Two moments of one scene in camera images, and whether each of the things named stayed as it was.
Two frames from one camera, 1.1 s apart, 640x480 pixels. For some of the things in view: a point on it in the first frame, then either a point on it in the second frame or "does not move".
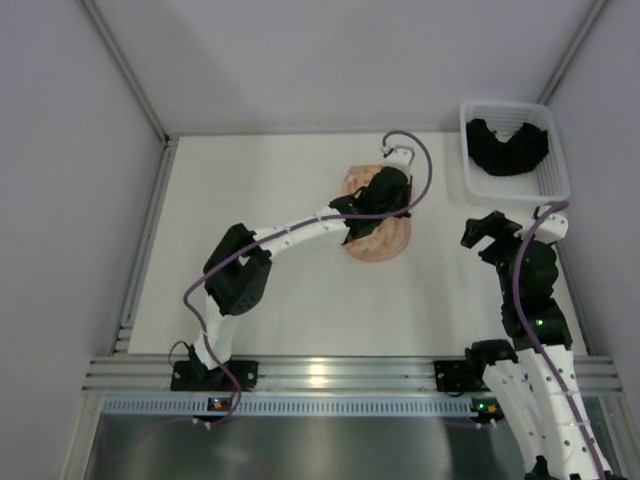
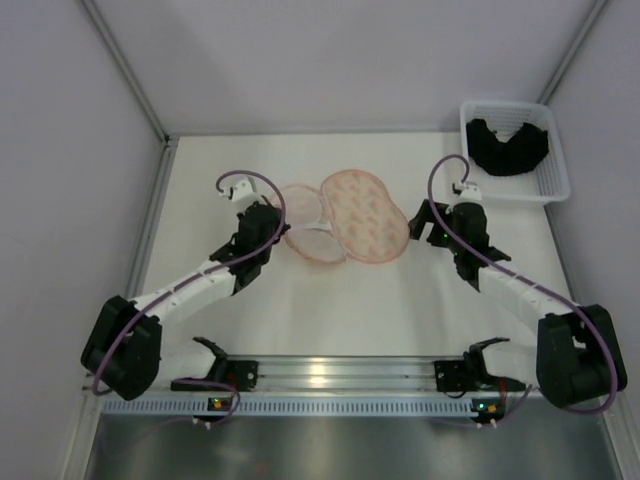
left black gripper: (361, 218) → (273, 220)
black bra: (522, 152) does not move
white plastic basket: (548, 180) does not move
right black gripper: (498, 239) → (431, 223)
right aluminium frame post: (553, 83) does not move
